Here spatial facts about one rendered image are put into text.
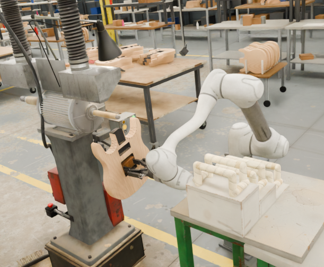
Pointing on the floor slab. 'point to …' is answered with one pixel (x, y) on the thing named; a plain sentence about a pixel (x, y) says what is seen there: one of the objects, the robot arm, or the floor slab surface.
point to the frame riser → (123, 256)
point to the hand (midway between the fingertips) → (129, 165)
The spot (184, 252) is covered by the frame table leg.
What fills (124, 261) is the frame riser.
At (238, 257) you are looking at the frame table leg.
